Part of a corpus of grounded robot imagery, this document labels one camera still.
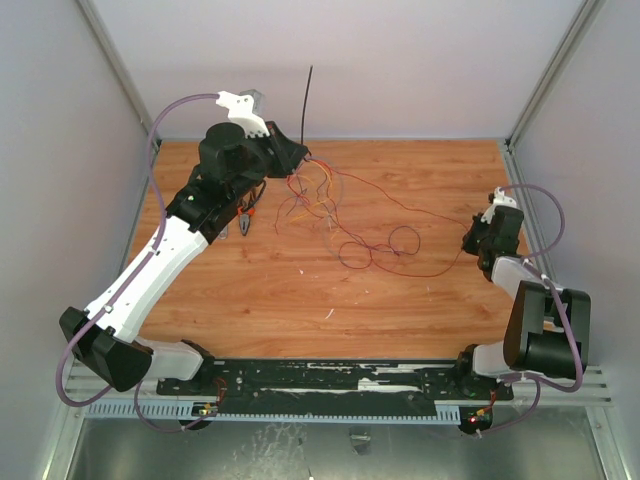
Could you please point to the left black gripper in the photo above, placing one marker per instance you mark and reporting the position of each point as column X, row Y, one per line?
column 288, row 153

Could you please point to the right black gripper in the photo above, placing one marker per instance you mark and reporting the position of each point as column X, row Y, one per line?
column 476, row 237

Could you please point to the black zip tie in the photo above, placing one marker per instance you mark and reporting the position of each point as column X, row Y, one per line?
column 305, row 103

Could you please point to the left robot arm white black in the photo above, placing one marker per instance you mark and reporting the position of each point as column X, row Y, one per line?
column 229, row 178

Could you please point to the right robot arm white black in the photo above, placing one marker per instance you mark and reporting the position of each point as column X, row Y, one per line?
column 548, row 331

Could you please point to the orange black pliers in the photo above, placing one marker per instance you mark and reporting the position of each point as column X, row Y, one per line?
column 245, row 220

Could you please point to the silver adjustable wrench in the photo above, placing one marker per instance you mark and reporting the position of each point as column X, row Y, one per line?
column 224, row 233

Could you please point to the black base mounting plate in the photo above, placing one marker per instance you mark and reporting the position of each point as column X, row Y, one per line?
column 336, row 387

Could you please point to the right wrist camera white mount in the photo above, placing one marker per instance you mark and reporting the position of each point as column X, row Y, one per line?
column 498, row 198

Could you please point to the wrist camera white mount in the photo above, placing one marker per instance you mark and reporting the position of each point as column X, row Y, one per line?
column 498, row 198
column 244, row 111

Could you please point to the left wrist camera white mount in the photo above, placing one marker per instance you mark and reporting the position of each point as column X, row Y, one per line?
column 244, row 111

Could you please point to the grey slotted cable duct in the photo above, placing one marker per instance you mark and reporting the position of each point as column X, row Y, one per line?
column 190, row 410

